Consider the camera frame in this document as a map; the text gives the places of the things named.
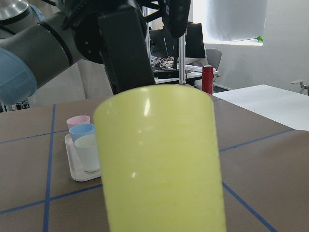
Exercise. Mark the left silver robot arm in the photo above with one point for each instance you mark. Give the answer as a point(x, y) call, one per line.
point(32, 57)

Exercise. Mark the yellow plastic cup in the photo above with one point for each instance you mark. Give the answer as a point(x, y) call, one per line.
point(160, 161)

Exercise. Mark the cream plastic tray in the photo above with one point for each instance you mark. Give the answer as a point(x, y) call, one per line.
point(76, 170)

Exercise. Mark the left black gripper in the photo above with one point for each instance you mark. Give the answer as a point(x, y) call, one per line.
point(113, 32)

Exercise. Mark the aluminium frame post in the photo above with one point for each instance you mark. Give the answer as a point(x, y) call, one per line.
point(182, 72)

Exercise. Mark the red bottle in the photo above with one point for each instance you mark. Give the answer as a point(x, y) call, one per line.
point(207, 79)

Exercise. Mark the white plastic cup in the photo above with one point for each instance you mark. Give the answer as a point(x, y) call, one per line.
point(86, 147)

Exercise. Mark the pink plastic cup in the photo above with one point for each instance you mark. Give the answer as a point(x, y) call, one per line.
point(77, 120)

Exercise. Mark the near light blue cup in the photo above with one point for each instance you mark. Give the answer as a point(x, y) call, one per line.
point(81, 130)

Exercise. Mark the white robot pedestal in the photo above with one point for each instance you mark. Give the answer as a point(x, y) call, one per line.
point(83, 80)

